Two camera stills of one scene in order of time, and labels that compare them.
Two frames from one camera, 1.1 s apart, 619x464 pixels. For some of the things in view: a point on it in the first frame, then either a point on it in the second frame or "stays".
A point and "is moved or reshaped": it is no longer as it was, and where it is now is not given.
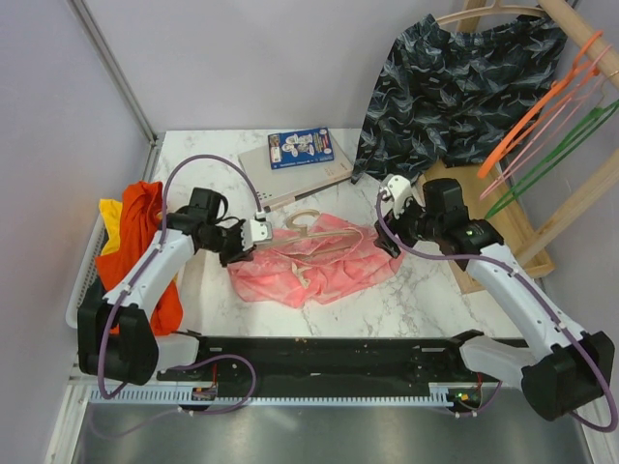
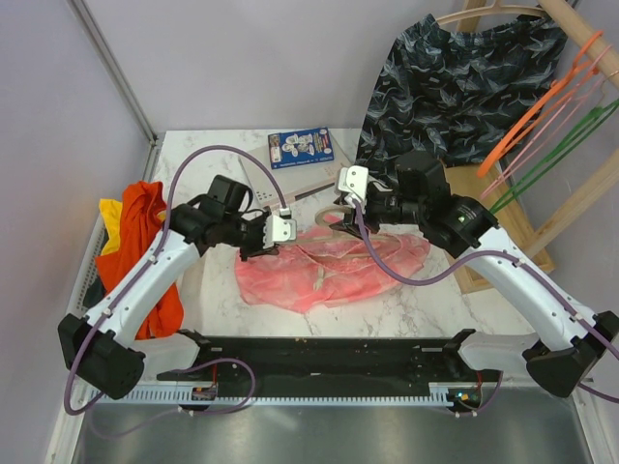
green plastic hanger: (595, 119) stays
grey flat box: (280, 185) stays
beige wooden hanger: (311, 234) -> (334, 239)
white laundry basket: (88, 274) stays
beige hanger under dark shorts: (495, 7) stays
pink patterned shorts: (328, 259) is moved or reshaped
